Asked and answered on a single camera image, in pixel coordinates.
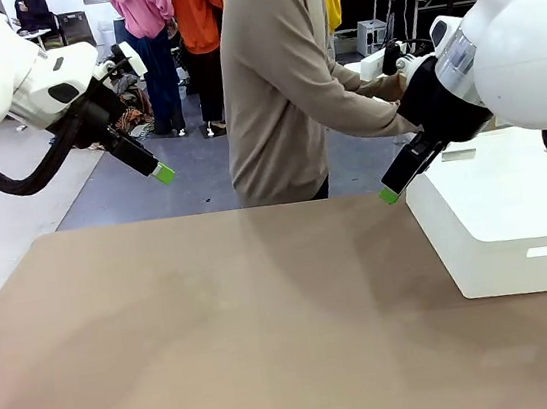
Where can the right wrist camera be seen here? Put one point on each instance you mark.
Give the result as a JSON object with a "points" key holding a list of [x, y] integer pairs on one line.
{"points": [[392, 55]]}

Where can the person's left hand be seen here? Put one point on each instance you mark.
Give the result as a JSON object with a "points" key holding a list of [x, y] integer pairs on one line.
{"points": [[393, 87]]}

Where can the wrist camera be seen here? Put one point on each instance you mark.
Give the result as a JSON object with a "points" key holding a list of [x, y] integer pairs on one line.
{"points": [[133, 61], [392, 55]]}

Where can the person in pink hoodie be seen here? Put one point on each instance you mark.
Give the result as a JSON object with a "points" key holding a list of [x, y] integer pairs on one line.
{"points": [[141, 5]]}

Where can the person's right hand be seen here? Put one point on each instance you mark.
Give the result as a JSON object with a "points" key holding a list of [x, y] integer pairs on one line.
{"points": [[407, 127]]}

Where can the person's left forearm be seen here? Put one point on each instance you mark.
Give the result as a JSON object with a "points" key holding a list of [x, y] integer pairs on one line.
{"points": [[363, 84]]}

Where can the person's right forearm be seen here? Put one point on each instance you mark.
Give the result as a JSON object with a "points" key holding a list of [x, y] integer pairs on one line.
{"points": [[368, 119]]}

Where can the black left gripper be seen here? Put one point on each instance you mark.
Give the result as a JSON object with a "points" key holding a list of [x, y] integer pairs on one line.
{"points": [[95, 117]]}

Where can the white plastic bin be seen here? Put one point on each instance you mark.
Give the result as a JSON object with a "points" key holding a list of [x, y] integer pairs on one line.
{"points": [[497, 215]]}

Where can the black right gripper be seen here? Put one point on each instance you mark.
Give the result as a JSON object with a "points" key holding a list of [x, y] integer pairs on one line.
{"points": [[437, 107]]}

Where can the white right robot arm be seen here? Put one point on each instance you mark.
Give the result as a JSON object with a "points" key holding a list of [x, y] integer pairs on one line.
{"points": [[523, 30]]}

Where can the pile of patterned clothes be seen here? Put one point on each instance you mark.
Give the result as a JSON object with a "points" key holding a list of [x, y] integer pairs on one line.
{"points": [[136, 116]]}

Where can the white crate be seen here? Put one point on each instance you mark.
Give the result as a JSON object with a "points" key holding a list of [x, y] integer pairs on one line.
{"points": [[372, 37]]}

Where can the person in black clothes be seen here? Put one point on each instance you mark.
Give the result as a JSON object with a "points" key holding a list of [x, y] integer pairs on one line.
{"points": [[34, 11]]}

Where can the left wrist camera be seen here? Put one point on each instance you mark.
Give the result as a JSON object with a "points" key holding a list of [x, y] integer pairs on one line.
{"points": [[133, 61]]}

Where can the person in orange top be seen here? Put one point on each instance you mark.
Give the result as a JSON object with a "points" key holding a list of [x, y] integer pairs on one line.
{"points": [[198, 12]]}

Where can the person in beige sweater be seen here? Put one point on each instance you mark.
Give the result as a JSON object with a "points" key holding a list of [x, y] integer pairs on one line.
{"points": [[268, 89]]}

